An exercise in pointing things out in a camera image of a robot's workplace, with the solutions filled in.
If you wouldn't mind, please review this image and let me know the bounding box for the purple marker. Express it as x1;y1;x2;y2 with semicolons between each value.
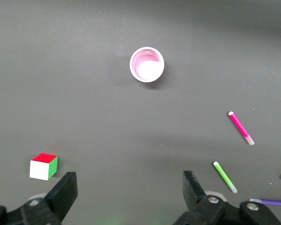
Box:
249;198;281;208

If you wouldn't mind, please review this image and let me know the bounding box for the pink mesh cup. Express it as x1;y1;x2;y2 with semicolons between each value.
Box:
129;46;165;83

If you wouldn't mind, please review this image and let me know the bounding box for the Rubik's cube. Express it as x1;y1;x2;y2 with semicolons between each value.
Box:
29;153;59;181

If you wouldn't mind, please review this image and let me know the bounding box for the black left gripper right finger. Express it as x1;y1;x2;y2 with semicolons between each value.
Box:
172;170;281;225

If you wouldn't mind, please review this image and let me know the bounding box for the green marker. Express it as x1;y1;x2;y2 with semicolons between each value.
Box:
213;161;238;194

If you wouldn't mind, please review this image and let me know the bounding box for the pink marker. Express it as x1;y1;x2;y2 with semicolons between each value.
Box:
228;111;255;146

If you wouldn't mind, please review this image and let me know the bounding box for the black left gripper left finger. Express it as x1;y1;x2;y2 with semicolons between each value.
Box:
0;172;78;225

